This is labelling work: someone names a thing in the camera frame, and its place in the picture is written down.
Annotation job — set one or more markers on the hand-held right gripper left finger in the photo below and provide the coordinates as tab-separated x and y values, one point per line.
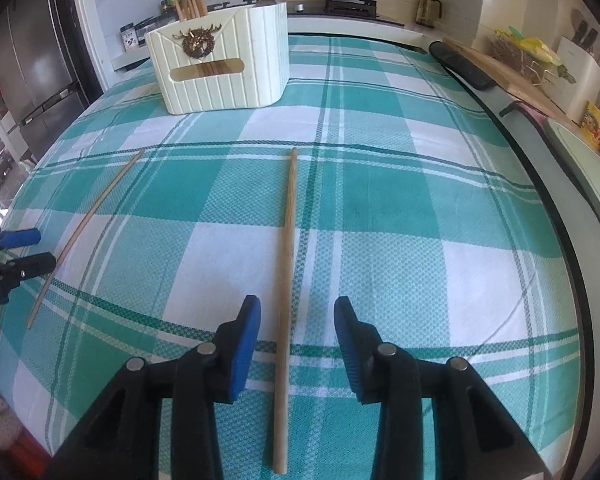
242	345

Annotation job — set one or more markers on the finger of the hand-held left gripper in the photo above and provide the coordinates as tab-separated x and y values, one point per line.
35	262
20	236

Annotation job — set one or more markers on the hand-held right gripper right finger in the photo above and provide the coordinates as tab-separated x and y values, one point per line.
351	345

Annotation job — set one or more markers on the cream ribbed storage box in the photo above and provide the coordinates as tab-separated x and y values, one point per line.
220	95

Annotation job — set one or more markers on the metal spoon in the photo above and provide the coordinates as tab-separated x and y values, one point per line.
265	2

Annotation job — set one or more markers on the green white checked tablecloth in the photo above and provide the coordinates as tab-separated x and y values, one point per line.
380	210

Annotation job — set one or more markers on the grey refrigerator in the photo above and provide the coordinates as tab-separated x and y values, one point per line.
35	60

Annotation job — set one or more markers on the white kitchen counter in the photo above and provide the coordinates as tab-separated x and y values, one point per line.
130	60

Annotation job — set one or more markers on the white label spice jar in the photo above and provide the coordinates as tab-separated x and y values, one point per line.
128	39

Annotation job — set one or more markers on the rack of small spice jars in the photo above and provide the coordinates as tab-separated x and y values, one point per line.
150	26

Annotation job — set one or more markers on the green label bottle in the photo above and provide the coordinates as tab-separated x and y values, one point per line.
171	1

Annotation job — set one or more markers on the black long pad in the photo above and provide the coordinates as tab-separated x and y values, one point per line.
462	65

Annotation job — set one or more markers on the wooden cutting board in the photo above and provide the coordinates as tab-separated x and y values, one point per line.
520	80

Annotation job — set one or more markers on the yellow snack packet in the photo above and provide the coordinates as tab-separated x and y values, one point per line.
596	127

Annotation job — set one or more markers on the black gas stove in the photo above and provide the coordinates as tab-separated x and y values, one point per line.
350	10

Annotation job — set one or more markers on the glass french press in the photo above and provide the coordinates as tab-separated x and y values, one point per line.
425	10

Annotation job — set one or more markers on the white knife block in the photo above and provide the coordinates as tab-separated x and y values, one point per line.
580	80

